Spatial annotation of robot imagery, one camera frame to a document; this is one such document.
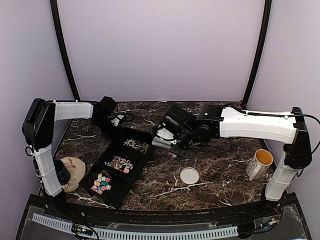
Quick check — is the white jar lid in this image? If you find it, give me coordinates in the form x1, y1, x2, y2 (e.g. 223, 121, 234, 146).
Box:
179, 167, 200, 185

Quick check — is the pile of swirl lollipops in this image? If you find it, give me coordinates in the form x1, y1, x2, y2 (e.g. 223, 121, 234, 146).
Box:
104, 156, 134, 174

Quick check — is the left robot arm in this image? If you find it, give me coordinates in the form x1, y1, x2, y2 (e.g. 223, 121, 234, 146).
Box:
22, 96, 125, 199

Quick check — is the metal scoop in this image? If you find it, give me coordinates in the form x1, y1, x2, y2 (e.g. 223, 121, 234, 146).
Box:
151, 136, 171, 149

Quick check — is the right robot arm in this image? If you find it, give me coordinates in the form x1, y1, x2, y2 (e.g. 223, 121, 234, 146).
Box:
163, 105, 314, 217

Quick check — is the cream floral plate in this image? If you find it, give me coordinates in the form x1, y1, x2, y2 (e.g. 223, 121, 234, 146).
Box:
61, 157, 86, 193

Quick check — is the pile of small stick candies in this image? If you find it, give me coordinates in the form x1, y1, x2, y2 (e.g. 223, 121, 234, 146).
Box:
123, 138, 150, 154

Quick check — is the pile of star candies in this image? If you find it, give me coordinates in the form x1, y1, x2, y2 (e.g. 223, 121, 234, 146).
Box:
90, 173, 112, 195

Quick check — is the left black frame post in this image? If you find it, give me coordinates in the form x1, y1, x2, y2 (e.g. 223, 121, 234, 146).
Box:
49, 0, 81, 101

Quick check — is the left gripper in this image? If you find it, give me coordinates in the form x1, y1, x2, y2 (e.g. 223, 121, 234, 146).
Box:
92, 116, 125, 143

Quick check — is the white slotted cable duct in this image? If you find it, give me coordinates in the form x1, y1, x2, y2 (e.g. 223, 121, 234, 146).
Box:
31, 212, 239, 240

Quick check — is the right black frame post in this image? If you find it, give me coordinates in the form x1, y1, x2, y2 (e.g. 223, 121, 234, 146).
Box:
241, 0, 272, 109

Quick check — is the black frame post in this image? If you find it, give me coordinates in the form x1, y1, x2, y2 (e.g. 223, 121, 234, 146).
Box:
241, 0, 272, 109
49, 0, 81, 101

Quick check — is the black front rail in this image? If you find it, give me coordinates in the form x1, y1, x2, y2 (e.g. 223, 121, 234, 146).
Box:
27, 194, 283, 227

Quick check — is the white mug yellow inside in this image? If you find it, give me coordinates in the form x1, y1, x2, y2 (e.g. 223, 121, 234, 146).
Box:
246, 149, 274, 182

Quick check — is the black three-compartment candy tray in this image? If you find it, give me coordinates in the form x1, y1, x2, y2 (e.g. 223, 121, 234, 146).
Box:
80, 127, 156, 209

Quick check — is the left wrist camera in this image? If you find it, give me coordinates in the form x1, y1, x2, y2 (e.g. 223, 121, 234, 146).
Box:
99, 96, 117, 116

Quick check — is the dark blue mug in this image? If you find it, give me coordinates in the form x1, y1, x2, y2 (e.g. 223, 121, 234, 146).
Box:
53, 160, 71, 186

